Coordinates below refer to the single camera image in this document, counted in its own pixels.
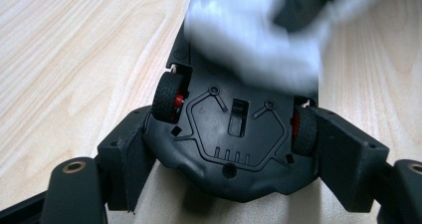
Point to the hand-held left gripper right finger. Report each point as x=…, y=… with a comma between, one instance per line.
x=351, y=161

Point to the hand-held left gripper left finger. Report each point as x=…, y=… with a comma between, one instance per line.
x=122, y=161

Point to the white wet wipe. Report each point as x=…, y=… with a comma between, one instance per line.
x=239, y=35

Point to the blue toy car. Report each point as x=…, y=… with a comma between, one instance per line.
x=215, y=141

